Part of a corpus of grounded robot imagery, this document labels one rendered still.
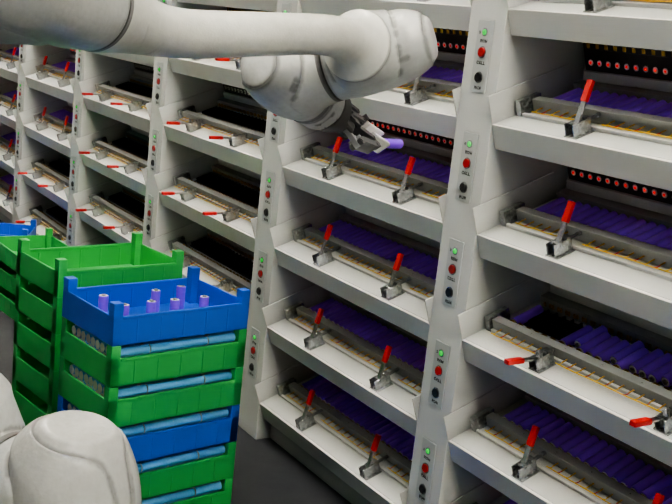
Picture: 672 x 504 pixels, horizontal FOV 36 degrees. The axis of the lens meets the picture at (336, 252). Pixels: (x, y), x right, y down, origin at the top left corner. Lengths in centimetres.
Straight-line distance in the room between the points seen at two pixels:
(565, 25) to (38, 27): 89
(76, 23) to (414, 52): 54
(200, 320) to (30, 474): 82
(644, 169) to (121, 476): 85
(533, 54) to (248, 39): 66
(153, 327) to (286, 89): 61
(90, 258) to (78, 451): 124
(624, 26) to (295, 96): 50
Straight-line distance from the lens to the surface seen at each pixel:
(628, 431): 161
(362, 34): 144
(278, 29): 135
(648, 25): 158
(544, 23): 173
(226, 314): 202
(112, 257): 246
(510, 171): 184
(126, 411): 197
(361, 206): 212
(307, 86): 153
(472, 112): 183
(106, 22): 115
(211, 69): 274
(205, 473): 213
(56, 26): 111
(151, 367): 196
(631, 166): 158
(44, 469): 123
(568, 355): 174
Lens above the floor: 101
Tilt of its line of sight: 12 degrees down
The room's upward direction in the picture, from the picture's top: 6 degrees clockwise
